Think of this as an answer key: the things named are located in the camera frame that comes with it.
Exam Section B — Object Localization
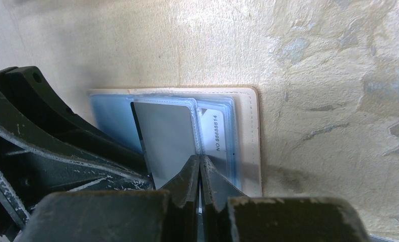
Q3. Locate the grey card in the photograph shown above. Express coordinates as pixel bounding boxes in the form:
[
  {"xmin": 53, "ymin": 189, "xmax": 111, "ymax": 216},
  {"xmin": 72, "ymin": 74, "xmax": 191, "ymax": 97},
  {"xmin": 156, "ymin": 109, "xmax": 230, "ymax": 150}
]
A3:
[{"xmin": 134, "ymin": 102, "xmax": 197, "ymax": 189}]

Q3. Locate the silver card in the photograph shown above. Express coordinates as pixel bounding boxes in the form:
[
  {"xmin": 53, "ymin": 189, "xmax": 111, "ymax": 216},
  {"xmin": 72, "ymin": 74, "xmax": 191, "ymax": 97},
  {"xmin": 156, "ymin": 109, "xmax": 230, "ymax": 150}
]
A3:
[{"xmin": 200, "ymin": 108, "xmax": 227, "ymax": 163}]

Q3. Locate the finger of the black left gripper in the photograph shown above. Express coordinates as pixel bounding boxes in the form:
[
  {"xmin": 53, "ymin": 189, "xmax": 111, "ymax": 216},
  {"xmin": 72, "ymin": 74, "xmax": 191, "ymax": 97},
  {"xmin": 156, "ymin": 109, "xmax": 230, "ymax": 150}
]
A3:
[
  {"xmin": 0, "ymin": 66, "xmax": 148, "ymax": 174},
  {"xmin": 0, "ymin": 92, "xmax": 152, "ymax": 229}
]

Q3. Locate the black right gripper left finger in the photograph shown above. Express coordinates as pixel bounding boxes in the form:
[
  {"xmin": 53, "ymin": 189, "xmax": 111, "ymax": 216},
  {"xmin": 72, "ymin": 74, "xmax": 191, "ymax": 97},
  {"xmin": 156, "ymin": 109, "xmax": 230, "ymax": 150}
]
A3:
[{"xmin": 19, "ymin": 155, "xmax": 200, "ymax": 241}]

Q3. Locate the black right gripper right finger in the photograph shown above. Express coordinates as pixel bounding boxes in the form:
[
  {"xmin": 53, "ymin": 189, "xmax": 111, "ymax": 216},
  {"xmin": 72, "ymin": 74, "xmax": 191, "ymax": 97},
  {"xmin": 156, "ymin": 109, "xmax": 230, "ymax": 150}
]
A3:
[{"xmin": 200, "ymin": 156, "xmax": 369, "ymax": 241}]

